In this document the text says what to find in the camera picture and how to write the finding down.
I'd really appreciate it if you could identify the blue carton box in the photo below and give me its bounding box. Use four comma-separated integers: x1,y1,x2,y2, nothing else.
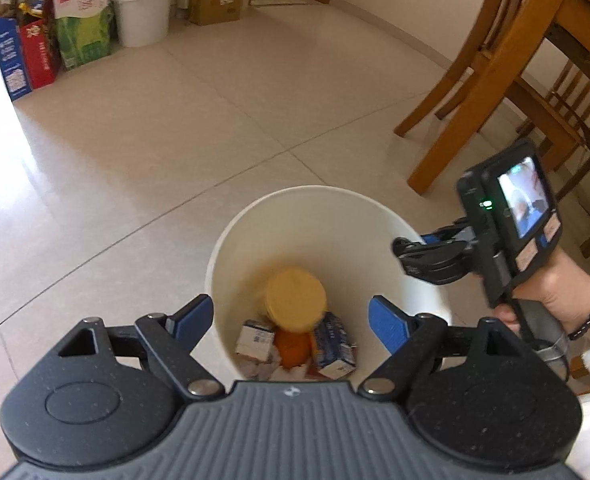
0,16,33,101

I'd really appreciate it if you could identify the orange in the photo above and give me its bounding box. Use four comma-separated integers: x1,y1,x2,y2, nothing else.
274,329,316,370

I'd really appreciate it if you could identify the wooden chair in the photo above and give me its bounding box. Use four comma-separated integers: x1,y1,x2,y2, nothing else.
517,57,590,261
394,0,540,137

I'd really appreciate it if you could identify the white plastic bucket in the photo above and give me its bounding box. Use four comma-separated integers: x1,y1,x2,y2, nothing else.
111,0,173,48

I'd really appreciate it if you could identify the green carton box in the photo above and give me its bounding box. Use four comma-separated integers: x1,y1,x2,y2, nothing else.
55,5,115,71

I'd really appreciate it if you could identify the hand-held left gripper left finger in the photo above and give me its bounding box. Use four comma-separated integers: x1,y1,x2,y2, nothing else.
58,294,226,401

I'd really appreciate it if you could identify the red carton box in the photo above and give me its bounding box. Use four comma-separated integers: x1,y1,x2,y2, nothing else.
19,17,61,91

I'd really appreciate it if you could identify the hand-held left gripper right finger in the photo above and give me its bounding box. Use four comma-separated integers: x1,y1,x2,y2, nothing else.
357,296,518,401

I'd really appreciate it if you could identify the small white carton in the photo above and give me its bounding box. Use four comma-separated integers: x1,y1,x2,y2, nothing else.
235,319,277,362

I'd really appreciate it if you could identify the yellow canister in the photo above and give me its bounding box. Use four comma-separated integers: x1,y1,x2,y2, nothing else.
264,269,328,333

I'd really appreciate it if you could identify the wooden table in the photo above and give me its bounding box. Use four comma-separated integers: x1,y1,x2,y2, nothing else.
407,0,590,196

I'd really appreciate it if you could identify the blue juice carton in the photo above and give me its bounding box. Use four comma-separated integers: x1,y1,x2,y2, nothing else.
314,311,358,380

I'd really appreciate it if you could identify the person's right hand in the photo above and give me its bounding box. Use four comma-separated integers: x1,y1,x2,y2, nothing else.
492,250,590,341

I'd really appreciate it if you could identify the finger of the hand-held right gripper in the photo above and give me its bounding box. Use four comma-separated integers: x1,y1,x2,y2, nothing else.
392,237,478,286
419,217,472,247

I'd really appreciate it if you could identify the white trash bin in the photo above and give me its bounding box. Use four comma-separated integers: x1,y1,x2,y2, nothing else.
204,186,453,383

